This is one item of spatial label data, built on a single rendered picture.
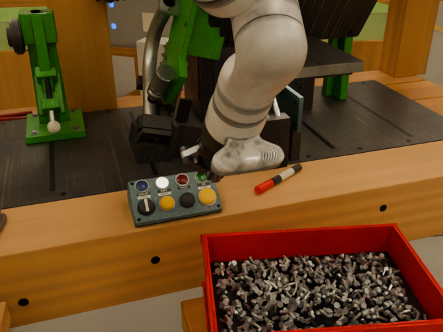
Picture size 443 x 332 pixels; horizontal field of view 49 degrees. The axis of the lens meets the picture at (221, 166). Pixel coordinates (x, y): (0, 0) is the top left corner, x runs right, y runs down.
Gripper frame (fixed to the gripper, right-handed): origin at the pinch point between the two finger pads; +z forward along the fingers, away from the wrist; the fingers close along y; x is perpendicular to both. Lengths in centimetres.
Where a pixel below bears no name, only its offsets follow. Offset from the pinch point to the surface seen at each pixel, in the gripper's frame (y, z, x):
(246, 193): -8.7, 13.6, -1.2
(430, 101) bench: -77, 34, -28
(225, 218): -2.7, 10.9, 3.9
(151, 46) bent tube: 1.7, 15.5, -39.0
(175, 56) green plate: -1.0, 8.9, -30.4
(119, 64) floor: -29, 316, -276
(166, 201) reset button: 7.0, 8.4, 0.1
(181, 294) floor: -11, 129, -10
